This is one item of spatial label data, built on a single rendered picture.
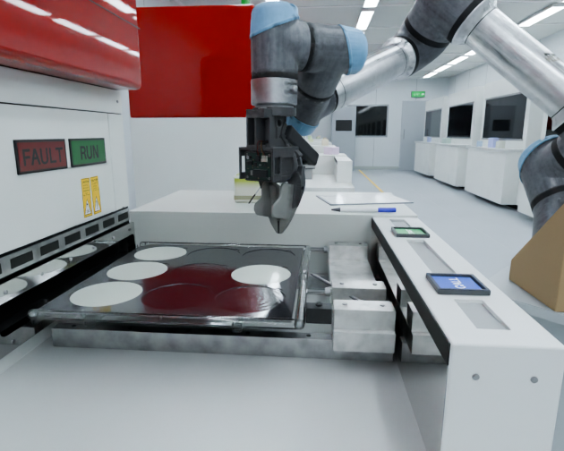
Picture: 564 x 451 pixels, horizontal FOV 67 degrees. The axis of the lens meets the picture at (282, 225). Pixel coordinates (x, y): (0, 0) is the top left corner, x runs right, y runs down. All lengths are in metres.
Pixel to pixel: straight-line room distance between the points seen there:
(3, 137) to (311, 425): 0.53
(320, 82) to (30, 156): 0.46
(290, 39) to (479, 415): 0.55
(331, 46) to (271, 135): 0.17
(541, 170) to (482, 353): 0.69
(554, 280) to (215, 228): 0.66
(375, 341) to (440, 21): 0.70
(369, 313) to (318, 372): 0.11
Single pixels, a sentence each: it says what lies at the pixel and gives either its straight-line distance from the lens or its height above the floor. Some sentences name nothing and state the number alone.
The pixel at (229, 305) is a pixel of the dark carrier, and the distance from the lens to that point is 0.60.
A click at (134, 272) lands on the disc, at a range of 0.77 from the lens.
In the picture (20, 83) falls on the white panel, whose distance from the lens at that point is 0.72.
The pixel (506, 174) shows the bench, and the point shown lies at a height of 0.52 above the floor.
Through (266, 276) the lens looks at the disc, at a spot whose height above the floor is 0.90.
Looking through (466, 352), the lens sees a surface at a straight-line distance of 0.40.
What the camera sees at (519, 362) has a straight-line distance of 0.42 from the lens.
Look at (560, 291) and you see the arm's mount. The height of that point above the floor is 0.86.
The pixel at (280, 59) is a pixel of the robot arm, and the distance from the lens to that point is 0.69.
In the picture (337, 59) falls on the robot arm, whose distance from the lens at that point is 0.74.
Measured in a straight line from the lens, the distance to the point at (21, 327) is 0.70.
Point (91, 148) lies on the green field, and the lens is 0.86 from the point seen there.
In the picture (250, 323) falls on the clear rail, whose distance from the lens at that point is 0.55.
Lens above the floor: 1.13
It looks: 12 degrees down
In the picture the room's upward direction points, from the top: straight up
